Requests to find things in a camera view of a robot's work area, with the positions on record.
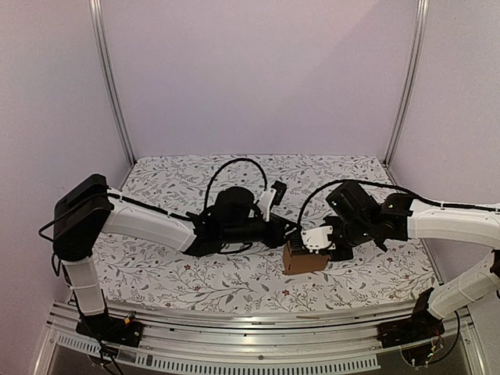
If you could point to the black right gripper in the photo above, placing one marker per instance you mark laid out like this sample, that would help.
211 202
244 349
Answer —
333 228

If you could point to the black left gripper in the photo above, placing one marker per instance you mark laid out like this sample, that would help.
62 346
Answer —
276 237

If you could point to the brown cardboard box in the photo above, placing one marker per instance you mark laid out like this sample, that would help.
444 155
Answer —
299 262

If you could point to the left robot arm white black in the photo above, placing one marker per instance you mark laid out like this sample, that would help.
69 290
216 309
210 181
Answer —
93 208

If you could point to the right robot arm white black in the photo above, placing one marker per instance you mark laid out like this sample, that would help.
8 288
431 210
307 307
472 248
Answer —
403 217

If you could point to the floral patterned table mat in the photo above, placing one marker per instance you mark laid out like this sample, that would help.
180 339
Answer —
253 281

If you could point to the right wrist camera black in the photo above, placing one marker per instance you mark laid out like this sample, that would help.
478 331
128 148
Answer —
317 241

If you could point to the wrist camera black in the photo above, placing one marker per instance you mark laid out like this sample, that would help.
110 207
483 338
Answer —
317 241
269 198

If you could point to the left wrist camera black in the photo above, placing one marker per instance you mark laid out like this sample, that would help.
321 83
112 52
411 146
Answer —
269 198

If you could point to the front aluminium rail base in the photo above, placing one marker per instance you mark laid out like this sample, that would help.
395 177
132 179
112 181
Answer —
340 341

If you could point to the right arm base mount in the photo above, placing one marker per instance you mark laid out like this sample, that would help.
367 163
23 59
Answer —
419 326

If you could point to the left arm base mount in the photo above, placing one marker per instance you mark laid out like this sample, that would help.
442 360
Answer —
118 330

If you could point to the right aluminium frame post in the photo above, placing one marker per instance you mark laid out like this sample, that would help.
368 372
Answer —
418 36

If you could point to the aluminium frame post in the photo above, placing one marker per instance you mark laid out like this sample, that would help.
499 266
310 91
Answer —
98 24
418 36

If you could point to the left aluminium frame post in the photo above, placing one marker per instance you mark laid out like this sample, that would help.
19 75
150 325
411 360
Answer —
98 24

